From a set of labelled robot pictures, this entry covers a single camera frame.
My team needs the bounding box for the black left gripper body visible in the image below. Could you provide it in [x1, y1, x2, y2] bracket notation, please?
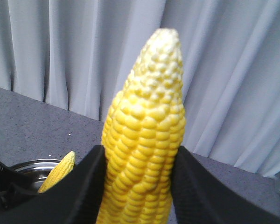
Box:
[0, 161, 39, 210]

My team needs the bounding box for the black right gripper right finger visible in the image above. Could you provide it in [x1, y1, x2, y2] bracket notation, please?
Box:
[171, 146, 280, 224]

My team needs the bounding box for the pale green electric cooking pot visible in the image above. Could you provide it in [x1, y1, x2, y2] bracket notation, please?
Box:
[11, 159, 61, 192]

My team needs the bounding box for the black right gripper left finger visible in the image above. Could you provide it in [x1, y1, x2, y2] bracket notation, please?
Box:
[0, 145, 105, 224]

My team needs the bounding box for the grey pleated curtain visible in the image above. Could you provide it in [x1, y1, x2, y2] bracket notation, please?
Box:
[0, 0, 280, 177]

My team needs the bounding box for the yellow corn cob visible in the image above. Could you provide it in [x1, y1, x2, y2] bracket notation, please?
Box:
[96, 28, 186, 224]
[37, 151, 76, 193]

